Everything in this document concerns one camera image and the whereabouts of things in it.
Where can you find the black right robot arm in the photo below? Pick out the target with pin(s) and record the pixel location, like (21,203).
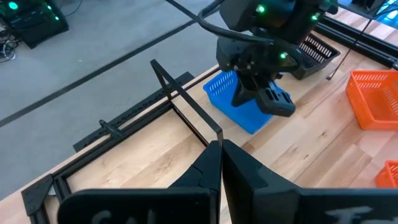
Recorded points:
(280,21)

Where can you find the black plastic basket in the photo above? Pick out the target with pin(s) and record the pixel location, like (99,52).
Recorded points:
(308,71)

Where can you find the black device with green lights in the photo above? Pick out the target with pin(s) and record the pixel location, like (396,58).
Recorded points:
(31,21)

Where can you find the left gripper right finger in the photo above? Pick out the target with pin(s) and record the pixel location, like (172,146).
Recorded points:
(280,205)

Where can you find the orange plastic basket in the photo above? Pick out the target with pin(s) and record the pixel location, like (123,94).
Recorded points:
(367,115)
(390,177)

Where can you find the blue plastic basket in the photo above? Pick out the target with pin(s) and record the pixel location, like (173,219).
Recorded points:
(245,119)

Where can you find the black aluminium table frame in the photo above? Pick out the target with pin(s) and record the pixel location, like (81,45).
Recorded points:
(37,193)

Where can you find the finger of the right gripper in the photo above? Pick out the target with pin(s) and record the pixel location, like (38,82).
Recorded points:
(244,91)

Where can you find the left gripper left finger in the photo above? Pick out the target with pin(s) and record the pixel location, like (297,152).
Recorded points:
(174,205)

